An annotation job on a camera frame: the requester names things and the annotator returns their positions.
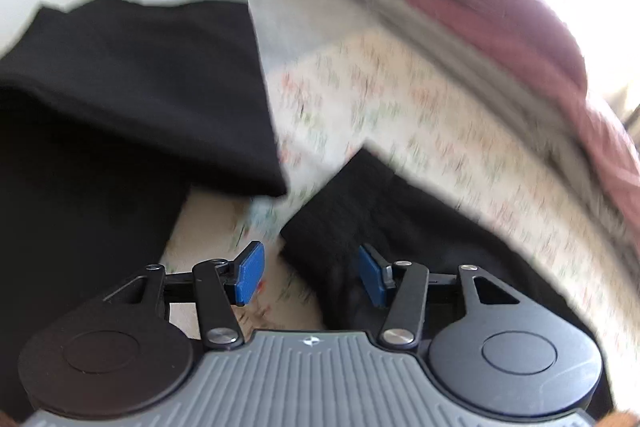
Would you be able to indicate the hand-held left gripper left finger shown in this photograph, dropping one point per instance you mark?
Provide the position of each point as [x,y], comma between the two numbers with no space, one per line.
[250,273]

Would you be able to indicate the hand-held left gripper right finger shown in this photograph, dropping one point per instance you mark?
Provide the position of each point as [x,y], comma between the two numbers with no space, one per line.
[370,276]

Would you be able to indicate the black pants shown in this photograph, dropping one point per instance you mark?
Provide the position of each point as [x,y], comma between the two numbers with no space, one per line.
[125,82]

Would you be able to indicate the floral bed sheet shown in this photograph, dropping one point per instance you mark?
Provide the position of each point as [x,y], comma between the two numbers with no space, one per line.
[400,107]

